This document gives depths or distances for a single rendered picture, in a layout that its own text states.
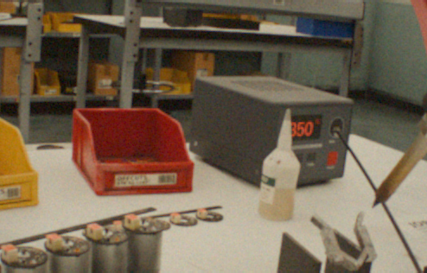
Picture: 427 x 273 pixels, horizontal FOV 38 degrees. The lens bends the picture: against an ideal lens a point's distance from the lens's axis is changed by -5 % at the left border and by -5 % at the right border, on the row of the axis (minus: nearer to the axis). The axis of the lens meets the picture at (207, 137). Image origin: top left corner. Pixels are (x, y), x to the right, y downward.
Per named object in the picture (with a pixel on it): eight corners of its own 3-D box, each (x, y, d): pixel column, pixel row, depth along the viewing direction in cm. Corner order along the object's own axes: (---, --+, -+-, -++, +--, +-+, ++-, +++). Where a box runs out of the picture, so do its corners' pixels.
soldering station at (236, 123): (345, 184, 72) (357, 100, 70) (265, 196, 65) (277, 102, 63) (263, 149, 84) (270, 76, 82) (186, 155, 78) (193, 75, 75)
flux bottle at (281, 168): (266, 206, 62) (278, 104, 60) (298, 213, 61) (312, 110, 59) (251, 215, 59) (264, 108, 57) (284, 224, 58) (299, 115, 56)
